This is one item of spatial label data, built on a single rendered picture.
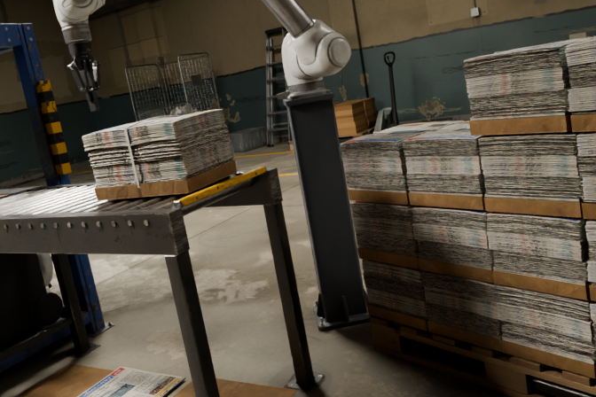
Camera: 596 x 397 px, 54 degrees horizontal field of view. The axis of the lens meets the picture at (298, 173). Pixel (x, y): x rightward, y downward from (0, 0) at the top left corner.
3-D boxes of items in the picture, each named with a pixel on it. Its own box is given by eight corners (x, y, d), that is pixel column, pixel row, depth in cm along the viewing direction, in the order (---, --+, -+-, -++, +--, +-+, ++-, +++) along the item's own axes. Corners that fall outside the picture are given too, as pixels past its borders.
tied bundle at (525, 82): (533, 115, 197) (526, 45, 194) (627, 109, 175) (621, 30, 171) (470, 137, 174) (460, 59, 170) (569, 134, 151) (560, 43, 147)
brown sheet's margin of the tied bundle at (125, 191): (186, 176, 213) (184, 165, 212) (133, 198, 188) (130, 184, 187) (152, 180, 220) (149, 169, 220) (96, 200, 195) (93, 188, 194)
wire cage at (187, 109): (229, 151, 1010) (209, 51, 982) (199, 161, 941) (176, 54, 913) (176, 157, 1073) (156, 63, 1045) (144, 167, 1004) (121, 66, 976)
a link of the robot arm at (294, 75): (312, 81, 261) (303, 31, 258) (333, 78, 245) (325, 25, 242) (280, 87, 254) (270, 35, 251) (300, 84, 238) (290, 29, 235)
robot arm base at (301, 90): (277, 101, 260) (274, 88, 259) (325, 92, 261) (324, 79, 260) (278, 102, 242) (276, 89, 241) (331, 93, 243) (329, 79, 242)
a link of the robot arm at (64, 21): (57, 30, 206) (61, 24, 194) (46, -15, 203) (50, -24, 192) (89, 27, 211) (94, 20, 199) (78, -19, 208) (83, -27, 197)
